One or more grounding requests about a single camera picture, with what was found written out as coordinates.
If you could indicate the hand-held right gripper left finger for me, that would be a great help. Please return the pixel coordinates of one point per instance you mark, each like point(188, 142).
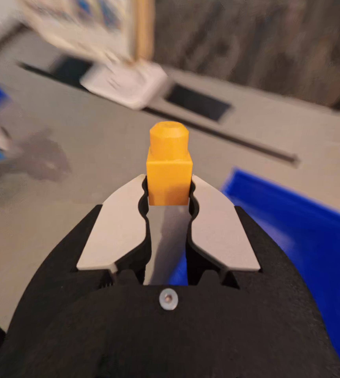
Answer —
point(113, 233)

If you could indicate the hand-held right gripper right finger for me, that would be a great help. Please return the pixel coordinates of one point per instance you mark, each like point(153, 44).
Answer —
point(223, 233)

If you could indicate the yellow mega block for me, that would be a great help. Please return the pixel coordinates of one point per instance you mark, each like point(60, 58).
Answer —
point(168, 177)

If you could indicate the printed instruction sheet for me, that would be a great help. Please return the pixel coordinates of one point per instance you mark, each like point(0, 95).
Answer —
point(84, 29)

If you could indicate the wooden document stand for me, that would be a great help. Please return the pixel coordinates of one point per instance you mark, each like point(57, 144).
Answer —
point(128, 85)

